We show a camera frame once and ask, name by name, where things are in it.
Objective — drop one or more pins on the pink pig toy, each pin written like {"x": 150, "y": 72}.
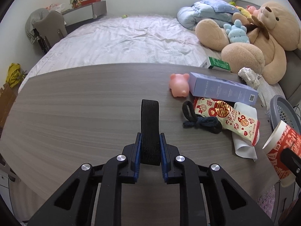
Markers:
{"x": 179, "y": 85}

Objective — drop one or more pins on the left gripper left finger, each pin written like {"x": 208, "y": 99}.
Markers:
{"x": 72, "y": 203}

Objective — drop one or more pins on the bed with white sheet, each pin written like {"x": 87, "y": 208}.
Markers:
{"x": 136, "y": 39}

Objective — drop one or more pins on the yellow plush toy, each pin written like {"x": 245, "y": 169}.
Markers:
{"x": 244, "y": 12}

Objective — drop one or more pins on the blue folded quilt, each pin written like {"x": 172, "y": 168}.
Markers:
{"x": 219, "y": 11}

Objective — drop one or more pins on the grey white desk shelf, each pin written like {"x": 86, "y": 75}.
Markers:
{"x": 85, "y": 13}

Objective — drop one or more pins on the yellow bag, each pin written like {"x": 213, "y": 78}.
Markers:
{"x": 15, "y": 75}

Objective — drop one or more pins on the grey chair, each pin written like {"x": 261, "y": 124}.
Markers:
{"x": 46, "y": 28}

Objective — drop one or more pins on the green white medicine box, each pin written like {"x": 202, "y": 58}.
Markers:
{"x": 215, "y": 64}

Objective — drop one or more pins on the light purple long box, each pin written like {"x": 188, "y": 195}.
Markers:
{"x": 201, "y": 85}

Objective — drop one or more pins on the white paper ball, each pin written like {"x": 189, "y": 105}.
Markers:
{"x": 250, "y": 77}

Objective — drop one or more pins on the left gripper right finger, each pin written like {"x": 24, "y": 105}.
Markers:
{"x": 208, "y": 195}

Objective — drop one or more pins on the small blue plush toy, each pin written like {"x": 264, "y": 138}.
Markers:
{"x": 237, "y": 32}

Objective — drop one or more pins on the red box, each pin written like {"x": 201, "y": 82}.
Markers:
{"x": 87, "y": 2}

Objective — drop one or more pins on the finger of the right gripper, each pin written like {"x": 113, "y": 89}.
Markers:
{"x": 291, "y": 160}

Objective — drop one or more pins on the red white snack wrapper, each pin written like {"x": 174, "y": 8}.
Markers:
{"x": 241, "y": 124}

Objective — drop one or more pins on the blue-grey perforated laundry basket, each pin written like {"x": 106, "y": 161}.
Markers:
{"x": 281, "y": 109}

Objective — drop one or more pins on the red white paper cup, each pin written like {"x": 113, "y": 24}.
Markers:
{"x": 283, "y": 136}

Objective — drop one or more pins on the large beige teddy bear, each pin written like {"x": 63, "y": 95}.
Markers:
{"x": 211, "y": 35}

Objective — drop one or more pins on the black elastic band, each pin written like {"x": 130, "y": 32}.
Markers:
{"x": 150, "y": 141}

